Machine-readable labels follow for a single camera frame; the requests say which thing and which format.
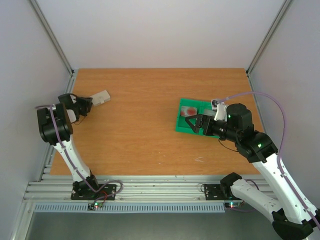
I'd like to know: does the card with red circles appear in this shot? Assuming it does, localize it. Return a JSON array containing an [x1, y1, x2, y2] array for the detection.
[[180, 106, 198, 117]]

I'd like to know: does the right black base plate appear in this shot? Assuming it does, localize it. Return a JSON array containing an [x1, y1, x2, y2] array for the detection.
[[200, 183, 232, 201]]

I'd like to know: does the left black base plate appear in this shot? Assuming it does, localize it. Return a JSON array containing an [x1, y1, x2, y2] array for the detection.
[[70, 182, 117, 201]]

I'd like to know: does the aluminium front rail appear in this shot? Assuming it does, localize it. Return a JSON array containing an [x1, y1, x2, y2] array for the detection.
[[22, 174, 223, 203]]

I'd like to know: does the left small circuit board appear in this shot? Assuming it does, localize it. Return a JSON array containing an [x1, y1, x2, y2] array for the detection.
[[87, 202, 104, 211]]

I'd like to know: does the aluminium frame post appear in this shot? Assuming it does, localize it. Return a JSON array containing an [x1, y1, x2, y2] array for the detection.
[[246, 0, 294, 78], [28, 0, 74, 76]]

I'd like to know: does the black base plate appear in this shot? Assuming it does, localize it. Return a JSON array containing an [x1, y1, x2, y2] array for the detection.
[[200, 183, 232, 201], [70, 182, 117, 201]]

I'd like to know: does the small circuit board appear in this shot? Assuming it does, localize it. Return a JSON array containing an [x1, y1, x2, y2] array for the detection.
[[224, 201, 245, 209], [87, 202, 104, 211]]

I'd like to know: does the left aluminium frame post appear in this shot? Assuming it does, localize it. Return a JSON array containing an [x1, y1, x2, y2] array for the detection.
[[28, 0, 74, 76]]

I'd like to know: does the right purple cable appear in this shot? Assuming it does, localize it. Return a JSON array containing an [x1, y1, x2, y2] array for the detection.
[[216, 91, 320, 228]]

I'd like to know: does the green left bin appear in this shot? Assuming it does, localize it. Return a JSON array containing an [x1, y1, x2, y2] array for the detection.
[[175, 98, 202, 135]]

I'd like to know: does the right small circuit board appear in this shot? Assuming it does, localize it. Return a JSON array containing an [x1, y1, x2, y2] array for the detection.
[[224, 201, 245, 209]]

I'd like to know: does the grey slotted cable duct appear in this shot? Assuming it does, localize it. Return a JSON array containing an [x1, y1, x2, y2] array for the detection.
[[33, 202, 225, 214]]

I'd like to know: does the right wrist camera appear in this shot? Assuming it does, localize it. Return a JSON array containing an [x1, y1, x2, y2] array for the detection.
[[211, 99, 220, 111]]

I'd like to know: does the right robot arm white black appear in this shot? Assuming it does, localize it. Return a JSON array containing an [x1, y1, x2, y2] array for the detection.
[[185, 103, 320, 240]]

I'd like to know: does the grey patterned card in bin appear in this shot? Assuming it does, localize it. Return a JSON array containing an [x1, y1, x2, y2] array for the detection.
[[203, 109, 216, 117]]

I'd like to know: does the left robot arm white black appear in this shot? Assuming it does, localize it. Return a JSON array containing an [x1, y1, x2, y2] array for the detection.
[[35, 93, 101, 199]]

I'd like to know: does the green middle bin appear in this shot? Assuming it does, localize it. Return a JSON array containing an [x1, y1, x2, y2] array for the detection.
[[199, 101, 219, 139]]

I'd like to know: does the right aluminium frame post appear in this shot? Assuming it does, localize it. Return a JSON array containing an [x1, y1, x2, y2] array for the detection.
[[246, 0, 294, 78]]

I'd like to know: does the translucent grey card holder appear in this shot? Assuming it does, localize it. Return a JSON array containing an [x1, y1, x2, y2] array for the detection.
[[90, 90, 111, 107]]

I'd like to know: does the green bin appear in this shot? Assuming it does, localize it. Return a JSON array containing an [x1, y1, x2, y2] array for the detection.
[[175, 98, 202, 135], [199, 101, 219, 139]]

